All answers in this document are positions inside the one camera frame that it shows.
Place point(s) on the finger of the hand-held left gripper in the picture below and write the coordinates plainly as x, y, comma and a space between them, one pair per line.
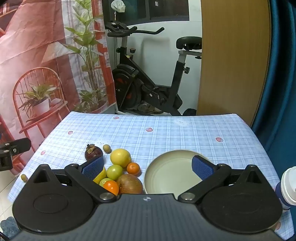
16, 146

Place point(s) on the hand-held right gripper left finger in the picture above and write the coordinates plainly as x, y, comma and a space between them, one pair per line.
93, 166

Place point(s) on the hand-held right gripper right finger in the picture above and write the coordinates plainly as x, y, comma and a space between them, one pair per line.
202, 168

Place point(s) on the yellow fruit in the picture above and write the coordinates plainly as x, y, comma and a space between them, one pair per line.
101, 175

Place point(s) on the dark purple mangosteen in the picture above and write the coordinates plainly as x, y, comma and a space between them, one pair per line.
92, 151

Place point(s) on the round green fruit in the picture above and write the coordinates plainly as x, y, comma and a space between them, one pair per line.
114, 172
104, 181

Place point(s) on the small olive round fruit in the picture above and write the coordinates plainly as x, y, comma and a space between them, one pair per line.
106, 148
23, 177

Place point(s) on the small orange mandarin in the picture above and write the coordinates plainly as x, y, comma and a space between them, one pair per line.
111, 187
133, 168

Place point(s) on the large yellow lemon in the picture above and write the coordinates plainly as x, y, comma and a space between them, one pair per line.
120, 157

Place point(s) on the beige round plate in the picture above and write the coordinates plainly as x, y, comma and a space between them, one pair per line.
168, 171

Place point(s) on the reddish brown apple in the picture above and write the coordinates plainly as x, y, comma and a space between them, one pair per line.
130, 184

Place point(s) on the blue checked tablecloth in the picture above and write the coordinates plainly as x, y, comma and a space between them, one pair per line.
173, 136

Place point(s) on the brown sandals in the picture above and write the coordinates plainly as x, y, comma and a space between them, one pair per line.
148, 108

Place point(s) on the grey fluffy rug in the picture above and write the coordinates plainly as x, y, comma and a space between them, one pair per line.
9, 227

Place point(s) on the black exercise bike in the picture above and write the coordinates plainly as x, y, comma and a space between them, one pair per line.
138, 78

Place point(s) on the printed backdrop cloth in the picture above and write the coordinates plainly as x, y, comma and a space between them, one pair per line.
34, 46

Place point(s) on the wooden door panel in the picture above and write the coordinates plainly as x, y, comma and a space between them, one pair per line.
231, 58

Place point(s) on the dark blue curtain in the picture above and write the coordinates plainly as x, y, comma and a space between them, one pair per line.
282, 81

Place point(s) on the white bag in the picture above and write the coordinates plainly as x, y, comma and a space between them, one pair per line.
118, 5

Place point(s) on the dark window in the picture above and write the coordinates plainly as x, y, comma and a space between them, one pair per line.
166, 9

